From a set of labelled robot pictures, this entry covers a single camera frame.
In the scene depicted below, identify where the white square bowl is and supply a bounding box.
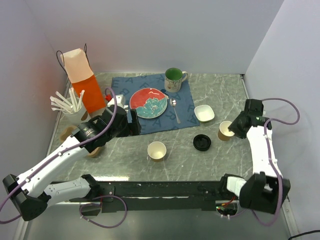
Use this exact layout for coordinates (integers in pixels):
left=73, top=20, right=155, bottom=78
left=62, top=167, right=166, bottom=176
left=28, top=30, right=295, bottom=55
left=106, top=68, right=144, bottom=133
left=194, top=104, right=215, bottom=123

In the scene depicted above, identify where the brown paper coffee cup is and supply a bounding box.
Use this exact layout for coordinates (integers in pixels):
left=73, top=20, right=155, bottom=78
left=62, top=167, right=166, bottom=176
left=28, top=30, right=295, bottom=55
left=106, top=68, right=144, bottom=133
left=147, top=141, right=167, bottom=162

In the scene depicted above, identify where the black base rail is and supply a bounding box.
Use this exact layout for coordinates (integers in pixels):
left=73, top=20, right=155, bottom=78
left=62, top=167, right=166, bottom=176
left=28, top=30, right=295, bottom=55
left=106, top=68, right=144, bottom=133
left=70, top=176, right=238, bottom=213

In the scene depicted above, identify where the purple cable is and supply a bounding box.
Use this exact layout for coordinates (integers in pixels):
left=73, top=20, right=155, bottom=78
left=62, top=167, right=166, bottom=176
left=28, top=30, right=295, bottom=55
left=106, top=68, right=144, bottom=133
left=79, top=195, right=128, bottom=228

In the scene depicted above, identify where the black plastic cup lid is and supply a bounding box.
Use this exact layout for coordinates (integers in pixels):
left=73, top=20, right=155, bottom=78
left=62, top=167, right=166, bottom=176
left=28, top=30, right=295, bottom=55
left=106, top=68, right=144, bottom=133
left=193, top=134, right=212, bottom=152

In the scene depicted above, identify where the white wrapped straws bundle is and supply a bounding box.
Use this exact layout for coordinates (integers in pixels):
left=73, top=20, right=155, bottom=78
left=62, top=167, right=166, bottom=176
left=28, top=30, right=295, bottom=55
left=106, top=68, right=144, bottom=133
left=50, top=87, right=85, bottom=114

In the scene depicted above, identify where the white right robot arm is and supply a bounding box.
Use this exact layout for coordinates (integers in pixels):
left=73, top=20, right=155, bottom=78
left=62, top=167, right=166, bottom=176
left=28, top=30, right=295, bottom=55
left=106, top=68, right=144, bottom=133
left=217, top=99, right=291, bottom=214

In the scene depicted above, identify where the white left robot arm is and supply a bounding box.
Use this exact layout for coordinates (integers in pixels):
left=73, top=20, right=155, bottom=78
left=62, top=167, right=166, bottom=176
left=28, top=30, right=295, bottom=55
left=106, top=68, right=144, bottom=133
left=2, top=105, right=141, bottom=221

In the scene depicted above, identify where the brown cardboard cup carrier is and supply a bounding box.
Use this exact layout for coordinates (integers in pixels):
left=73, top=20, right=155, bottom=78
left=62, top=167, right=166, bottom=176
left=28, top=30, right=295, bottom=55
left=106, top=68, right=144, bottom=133
left=59, top=125, right=103, bottom=158

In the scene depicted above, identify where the green interior ceramic mug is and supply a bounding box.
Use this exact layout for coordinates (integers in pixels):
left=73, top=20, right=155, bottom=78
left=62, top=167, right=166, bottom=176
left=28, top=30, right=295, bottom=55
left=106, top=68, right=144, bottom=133
left=164, top=67, right=189, bottom=93

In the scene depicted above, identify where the orange paper bag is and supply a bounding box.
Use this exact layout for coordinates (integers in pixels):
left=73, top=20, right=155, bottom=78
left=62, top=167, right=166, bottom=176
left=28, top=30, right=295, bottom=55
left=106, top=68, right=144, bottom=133
left=56, top=44, right=106, bottom=114

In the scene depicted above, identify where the silver spoon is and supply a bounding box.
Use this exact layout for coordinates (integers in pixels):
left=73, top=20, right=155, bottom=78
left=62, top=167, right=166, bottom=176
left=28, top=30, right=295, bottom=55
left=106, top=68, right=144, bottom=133
left=169, top=98, right=181, bottom=124

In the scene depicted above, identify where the white straw holder cup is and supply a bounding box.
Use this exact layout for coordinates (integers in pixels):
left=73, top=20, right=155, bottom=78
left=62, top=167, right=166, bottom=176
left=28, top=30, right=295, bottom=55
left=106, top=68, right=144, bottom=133
left=62, top=104, right=91, bottom=126

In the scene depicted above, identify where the red teal floral plate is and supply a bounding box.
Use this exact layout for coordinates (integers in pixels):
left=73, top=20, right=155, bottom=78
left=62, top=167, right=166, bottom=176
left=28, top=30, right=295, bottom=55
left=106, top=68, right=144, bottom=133
left=129, top=88, right=168, bottom=119

